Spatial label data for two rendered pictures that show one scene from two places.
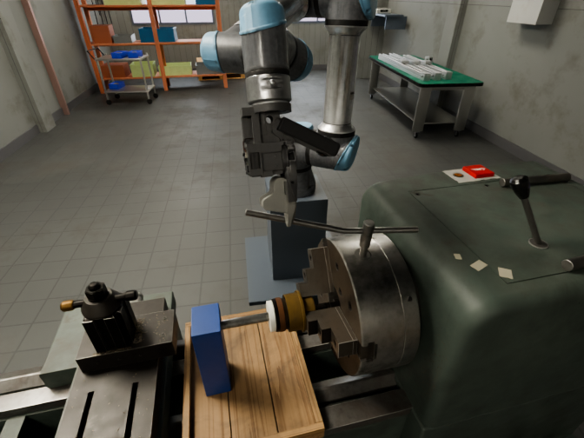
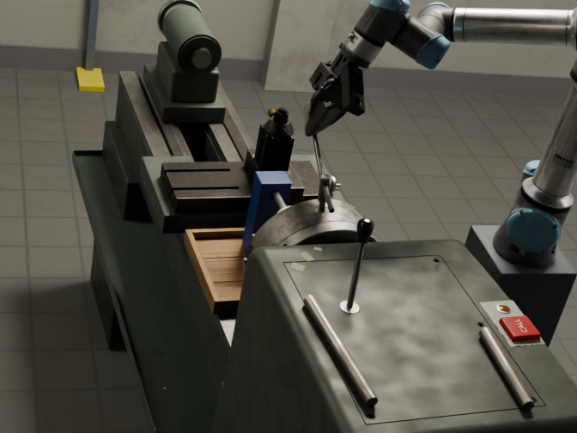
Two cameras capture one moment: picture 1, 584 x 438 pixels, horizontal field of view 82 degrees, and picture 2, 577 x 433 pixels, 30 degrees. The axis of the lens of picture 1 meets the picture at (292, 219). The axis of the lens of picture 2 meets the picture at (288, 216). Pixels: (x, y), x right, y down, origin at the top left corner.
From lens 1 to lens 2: 2.22 m
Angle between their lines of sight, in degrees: 65
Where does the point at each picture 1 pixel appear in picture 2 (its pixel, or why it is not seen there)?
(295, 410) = (232, 293)
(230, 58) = not seen: hidden behind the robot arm
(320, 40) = not seen: outside the picture
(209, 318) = (274, 179)
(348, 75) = (559, 131)
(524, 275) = (296, 277)
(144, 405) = (220, 193)
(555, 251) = (337, 313)
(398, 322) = not seen: hidden behind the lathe
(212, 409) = (230, 247)
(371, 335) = (255, 240)
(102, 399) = (224, 174)
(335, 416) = (231, 324)
